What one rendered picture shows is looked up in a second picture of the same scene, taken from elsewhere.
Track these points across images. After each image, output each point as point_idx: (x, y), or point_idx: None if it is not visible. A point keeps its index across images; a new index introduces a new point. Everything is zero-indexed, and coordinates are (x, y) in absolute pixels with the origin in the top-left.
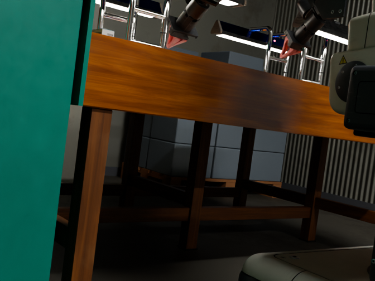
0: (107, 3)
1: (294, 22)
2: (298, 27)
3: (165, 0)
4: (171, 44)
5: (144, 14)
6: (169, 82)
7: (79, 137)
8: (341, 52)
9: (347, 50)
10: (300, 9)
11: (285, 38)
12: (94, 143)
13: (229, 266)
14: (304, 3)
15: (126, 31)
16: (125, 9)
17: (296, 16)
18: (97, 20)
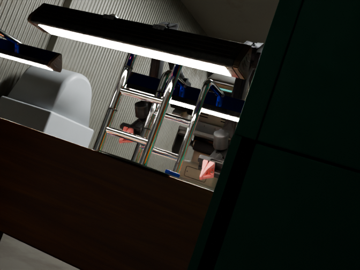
0: (124, 50)
1: (52, 62)
2: (51, 68)
3: (162, 96)
4: (204, 178)
5: (58, 32)
6: None
7: None
8: (211, 187)
9: (212, 187)
10: (144, 112)
11: (132, 130)
12: None
13: None
14: (147, 109)
15: (187, 150)
16: (87, 39)
17: (56, 58)
18: (164, 113)
